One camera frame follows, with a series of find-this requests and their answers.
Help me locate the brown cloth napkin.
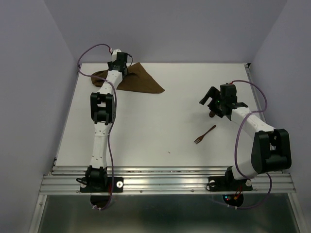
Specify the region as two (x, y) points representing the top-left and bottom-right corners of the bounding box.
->
(90, 62), (166, 95)

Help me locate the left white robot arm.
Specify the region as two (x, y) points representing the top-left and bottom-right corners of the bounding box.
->
(86, 50), (128, 191)

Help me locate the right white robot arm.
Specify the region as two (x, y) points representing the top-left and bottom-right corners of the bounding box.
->
(199, 83), (292, 189)

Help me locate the brown wooden spoon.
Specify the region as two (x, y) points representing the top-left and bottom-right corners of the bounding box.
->
(209, 111), (216, 118)

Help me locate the brown wooden fork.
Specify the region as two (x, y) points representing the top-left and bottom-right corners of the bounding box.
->
(194, 125), (217, 144)

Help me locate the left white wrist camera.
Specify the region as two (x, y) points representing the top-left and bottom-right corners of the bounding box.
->
(109, 49), (121, 62)

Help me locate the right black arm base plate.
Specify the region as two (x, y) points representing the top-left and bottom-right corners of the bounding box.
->
(206, 176), (253, 192)

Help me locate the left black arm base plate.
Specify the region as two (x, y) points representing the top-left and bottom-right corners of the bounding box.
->
(76, 177), (124, 193)

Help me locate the aluminium front rail frame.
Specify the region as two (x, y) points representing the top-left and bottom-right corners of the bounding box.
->
(29, 166), (306, 233)

